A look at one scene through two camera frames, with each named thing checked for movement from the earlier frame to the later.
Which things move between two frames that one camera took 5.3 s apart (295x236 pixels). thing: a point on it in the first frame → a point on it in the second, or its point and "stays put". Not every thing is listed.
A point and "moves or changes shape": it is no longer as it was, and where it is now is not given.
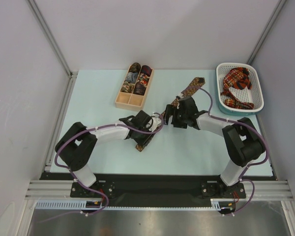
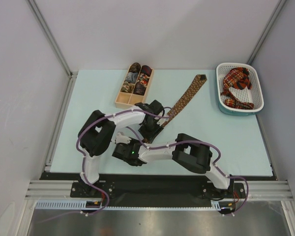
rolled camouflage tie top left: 135,67 stays put
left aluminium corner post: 50,35 stays put
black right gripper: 174,116 → 119,150
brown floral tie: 194,85 moves or changes shape
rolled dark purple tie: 139,89 stays put
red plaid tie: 236,77 stays put
